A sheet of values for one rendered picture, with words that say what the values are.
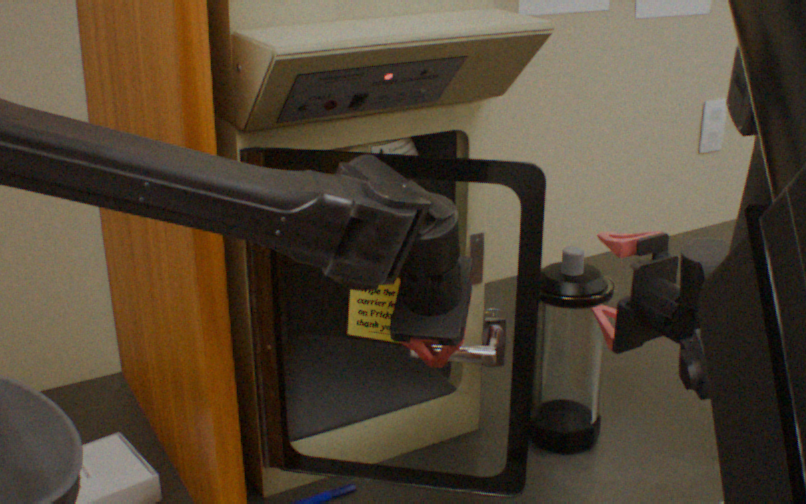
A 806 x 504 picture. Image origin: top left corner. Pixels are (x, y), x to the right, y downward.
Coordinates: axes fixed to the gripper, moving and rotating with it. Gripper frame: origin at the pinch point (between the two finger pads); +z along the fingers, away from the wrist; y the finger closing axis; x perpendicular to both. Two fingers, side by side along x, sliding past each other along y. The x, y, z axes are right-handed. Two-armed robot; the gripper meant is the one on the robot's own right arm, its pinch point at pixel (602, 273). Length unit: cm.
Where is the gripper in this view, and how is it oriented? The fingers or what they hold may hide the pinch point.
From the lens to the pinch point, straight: 113.7
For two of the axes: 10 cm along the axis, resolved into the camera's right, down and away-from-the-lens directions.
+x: -8.7, 2.0, -4.5
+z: -4.9, -3.4, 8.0
